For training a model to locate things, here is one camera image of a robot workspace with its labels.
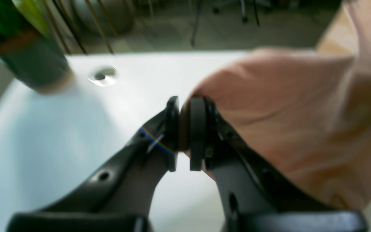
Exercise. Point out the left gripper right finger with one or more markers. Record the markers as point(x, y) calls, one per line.
point(255, 196)

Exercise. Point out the green potted plant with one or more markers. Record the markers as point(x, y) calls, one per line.
point(18, 16)

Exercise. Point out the silver table grommet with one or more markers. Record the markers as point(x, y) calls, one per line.
point(104, 76)

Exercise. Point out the grey plant pot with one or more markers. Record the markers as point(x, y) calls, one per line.
point(35, 60)

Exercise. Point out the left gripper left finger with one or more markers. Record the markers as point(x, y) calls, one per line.
point(117, 196)

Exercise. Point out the peach T-shirt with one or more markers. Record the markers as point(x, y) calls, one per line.
point(308, 112)

